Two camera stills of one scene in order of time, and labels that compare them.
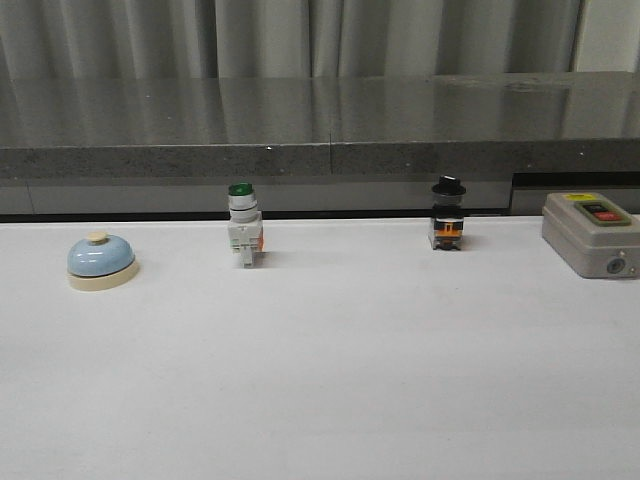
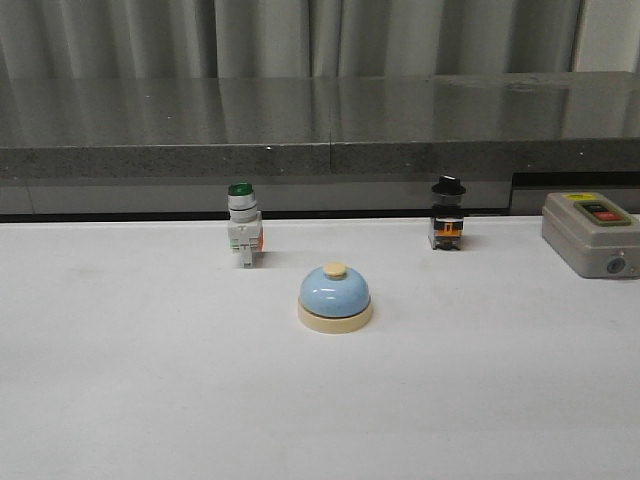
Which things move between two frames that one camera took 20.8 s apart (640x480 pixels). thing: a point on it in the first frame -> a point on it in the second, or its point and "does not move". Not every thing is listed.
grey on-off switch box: (594, 234) does not move
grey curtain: (243, 39) does not move
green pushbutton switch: (245, 223) does not move
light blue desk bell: (102, 263) -> (334, 299)
